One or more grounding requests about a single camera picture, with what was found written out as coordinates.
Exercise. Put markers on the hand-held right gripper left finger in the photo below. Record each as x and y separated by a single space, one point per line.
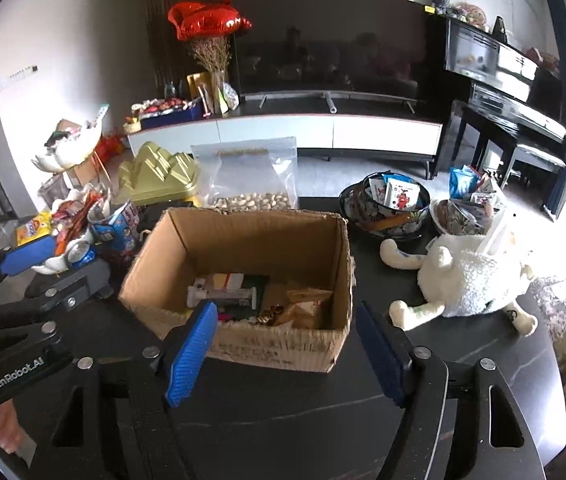
190 355

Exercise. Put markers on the tan snack packet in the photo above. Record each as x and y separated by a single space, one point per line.
308 307

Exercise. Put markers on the yellow snack packet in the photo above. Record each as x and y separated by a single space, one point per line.
35 230

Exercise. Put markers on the red heart foil balloon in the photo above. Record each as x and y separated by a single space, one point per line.
208 22

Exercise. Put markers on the white tube in box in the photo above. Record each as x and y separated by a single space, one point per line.
220 295

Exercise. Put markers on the piano bench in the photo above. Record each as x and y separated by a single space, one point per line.
538 155

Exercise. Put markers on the black upright piano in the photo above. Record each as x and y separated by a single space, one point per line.
503 70

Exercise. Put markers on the dried flower bouquet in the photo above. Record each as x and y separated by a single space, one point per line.
211 60

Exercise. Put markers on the black television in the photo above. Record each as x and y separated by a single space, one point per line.
338 45

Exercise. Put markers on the cardboard box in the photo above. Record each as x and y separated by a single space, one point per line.
243 240

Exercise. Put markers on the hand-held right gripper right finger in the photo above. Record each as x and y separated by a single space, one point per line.
380 355

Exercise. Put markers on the white plush sheep toy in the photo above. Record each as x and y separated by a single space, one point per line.
468 280

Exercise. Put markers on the clear plastic container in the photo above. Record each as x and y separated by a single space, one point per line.
55 189

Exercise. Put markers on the blue snack cup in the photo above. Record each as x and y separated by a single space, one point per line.
113 232

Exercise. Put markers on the blue tray of snacks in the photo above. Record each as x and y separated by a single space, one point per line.
173 115

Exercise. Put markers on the white shell bowl of snacks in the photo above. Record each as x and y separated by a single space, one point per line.
70 222

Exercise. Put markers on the patterned bowl of packets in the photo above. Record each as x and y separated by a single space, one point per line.
463 217

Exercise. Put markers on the patterned bowl of snacks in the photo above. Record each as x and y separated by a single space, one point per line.
388 225

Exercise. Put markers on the blue soda can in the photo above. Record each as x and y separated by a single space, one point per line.
80 255

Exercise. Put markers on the black metronome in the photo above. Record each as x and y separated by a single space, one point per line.
501 32

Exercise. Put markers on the clear zip bag of nuts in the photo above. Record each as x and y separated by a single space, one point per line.
245 175

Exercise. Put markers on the teddy bear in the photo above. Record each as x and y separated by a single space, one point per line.
473 14

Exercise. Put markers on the person's left hand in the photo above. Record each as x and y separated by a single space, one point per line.
7 427

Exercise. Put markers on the gold mountain-shaped tin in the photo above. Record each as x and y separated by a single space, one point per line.
158 175

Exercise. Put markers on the small woven basket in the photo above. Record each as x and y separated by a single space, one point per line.
133 125

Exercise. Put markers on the white television cabinet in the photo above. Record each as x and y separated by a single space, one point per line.
273 132

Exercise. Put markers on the blue snack packet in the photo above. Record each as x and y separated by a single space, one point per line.
464 182

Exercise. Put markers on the green snack packet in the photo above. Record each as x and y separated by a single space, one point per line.
258 285

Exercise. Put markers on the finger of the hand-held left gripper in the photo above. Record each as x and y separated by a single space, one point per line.
83 282
28 256

